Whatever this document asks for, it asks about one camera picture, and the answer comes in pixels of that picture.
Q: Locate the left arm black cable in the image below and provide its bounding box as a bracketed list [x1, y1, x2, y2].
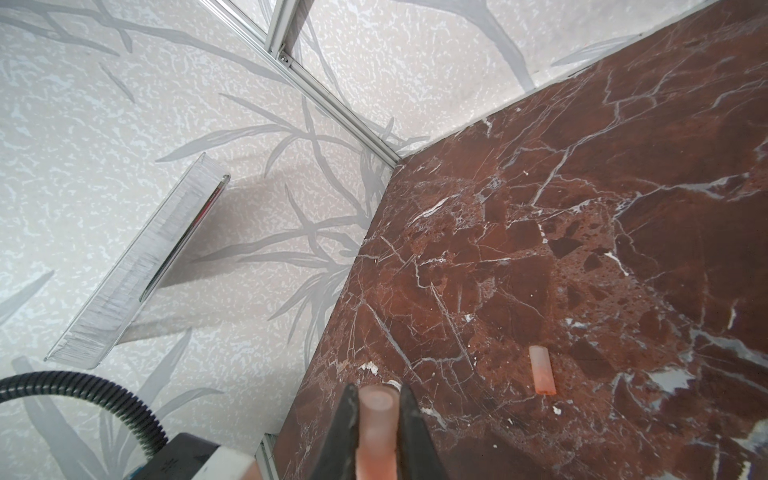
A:
[0, 370, 170, 458]

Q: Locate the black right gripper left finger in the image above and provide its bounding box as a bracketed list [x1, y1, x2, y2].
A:
[310, 384, 360, 480]

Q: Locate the translucent pink pen cap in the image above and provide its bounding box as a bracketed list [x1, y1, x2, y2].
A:
[356, 385, 399, 479]

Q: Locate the aluminium cage frame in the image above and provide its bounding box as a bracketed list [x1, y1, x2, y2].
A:
[197, 0, 403, 169]

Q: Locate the clear plastic wall tray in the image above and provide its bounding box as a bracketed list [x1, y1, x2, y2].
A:
[45, 154, 231, 370]

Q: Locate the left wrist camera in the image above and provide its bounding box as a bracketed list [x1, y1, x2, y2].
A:
[132, 433, 262, 480]

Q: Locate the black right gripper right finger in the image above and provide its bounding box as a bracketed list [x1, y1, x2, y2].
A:
[396, 384, 449, 480]

